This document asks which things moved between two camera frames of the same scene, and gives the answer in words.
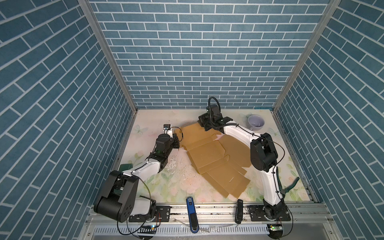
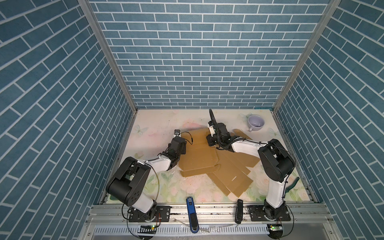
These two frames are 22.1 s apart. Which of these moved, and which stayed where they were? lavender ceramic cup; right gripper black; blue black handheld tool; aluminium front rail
Moved: right gripper black
Stayed: blue black handheld tool; aluminium front rail; lavender ceramic cup
